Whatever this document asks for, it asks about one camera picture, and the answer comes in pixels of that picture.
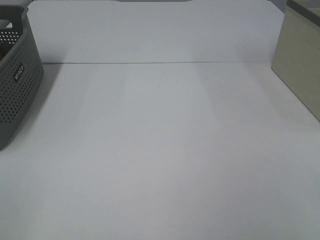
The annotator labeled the grey perforated plastic basket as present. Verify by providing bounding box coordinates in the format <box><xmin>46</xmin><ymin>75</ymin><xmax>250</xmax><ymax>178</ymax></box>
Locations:
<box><xmin>0</xmin><ymin>5</ymin><xmax>44</xmax><ymax>149</ymax></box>

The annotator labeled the beige storage box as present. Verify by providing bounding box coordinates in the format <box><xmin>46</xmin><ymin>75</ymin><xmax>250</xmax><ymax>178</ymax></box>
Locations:
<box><xmin>271</xmin><ymin>0</ymin><xmax>320</xmax><ymax>119</ymax></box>

